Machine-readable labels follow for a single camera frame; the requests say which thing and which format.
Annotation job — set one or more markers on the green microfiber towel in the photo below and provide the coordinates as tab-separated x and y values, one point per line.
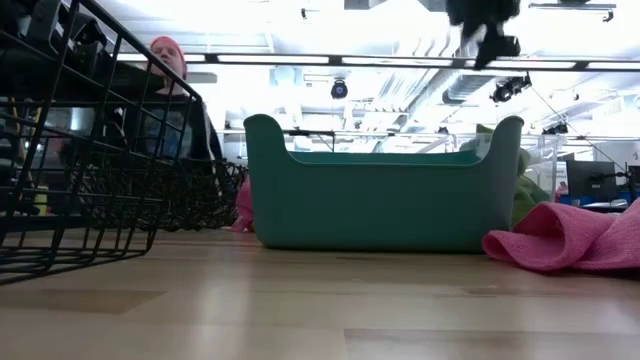
527	197

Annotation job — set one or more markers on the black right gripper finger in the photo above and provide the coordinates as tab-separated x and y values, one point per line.
497	50

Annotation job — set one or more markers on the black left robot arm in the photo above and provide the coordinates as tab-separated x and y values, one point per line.
45	55

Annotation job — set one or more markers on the person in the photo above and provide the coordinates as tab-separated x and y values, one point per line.
172	120

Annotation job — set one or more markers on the pink microfiber towel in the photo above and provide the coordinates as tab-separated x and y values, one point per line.
565	235
245	207

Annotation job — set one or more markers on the teal plastic basket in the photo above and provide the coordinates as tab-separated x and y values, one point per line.
380	205

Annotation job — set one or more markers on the black round hanging camera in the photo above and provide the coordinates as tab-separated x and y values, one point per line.
339	89

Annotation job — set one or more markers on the black ceiling-mounted camera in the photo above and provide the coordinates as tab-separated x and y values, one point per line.
510	87

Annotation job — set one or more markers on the black computer monitor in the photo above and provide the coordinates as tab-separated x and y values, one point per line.
591	180

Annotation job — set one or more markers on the clear plastic container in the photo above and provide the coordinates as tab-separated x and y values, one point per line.
545	155

